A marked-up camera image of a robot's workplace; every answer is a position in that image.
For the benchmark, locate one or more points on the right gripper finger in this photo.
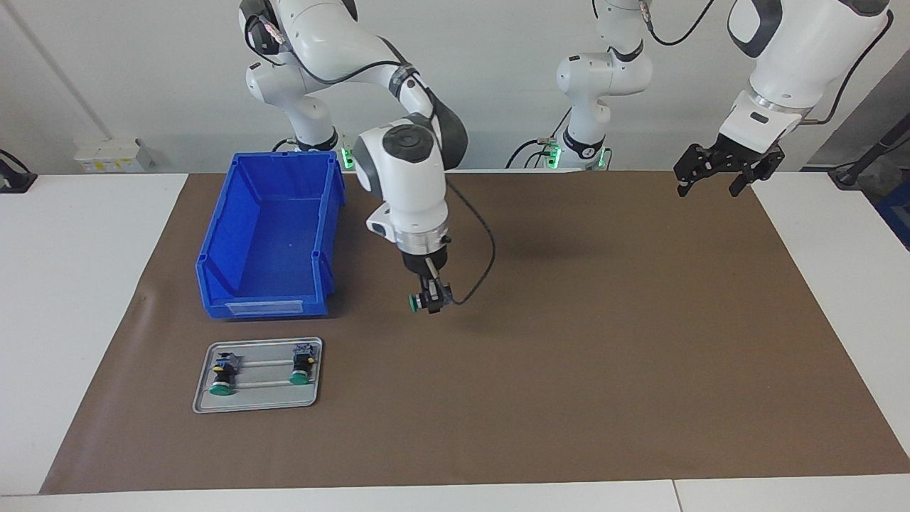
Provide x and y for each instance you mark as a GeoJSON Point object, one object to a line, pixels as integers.
{"type": "Point", "coordinates": [448, 295]}
{"type": "Point", "coordinates": [431, 295]}

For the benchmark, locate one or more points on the green push button switch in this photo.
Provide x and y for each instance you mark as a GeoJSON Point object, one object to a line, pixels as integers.
{"type": "Point", "coordinates": [300, 373]}
{"type": "Point", "coordinates": [412, 303]}
{"type": "Point", "coordinates": [222, 384]}

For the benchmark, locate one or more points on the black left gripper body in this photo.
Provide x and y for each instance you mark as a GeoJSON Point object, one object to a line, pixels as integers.
{"type": "Point", "coordinates": [746, 156]}

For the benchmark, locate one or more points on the black table clamp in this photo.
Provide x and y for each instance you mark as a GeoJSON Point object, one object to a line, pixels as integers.
{"type": "Point", "coordinates": [14, 181]}

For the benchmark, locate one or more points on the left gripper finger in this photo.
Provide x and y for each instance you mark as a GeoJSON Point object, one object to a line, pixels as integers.
{"type": "Point", "coordinates": [684, 174]}
{"type": "Point", "coordinates": [743, 183]}

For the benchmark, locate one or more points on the blue crate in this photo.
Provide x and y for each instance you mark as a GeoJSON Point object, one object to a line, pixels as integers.
{"type": "Point", "coordinates": [897, 213]}

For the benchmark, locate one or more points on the white wall socket box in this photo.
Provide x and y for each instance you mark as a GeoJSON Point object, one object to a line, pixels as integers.
{"type": "Point", "coordinates": [110, 156]}

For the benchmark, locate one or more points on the grey metal tray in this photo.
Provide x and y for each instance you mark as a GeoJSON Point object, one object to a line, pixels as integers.
{"type": "Point", "coordinates": [259, 395]}

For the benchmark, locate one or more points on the green lit base connector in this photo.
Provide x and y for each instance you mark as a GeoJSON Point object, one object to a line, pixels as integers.
{"type": "Point", "coordinates": [553, 155]}
{"type": "Point", "coordinates": [348, 156]}

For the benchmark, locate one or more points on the brown paper table mat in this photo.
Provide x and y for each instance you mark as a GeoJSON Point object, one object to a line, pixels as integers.
{"type": "Point", "coordinates": [604, 355]}

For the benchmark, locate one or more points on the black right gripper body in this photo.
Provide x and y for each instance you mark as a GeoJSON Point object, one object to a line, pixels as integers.
{"type": "Point", "coordinates": [414, 262]}

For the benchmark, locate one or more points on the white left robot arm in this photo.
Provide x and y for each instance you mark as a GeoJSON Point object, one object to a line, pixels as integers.
{"type": "Point", "coordinates": [803, 50]}

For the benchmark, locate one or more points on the blue plastic storage bin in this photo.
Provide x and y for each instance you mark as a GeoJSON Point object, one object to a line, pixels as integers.
{"type": "Point", "coordinates": [270, 242]}

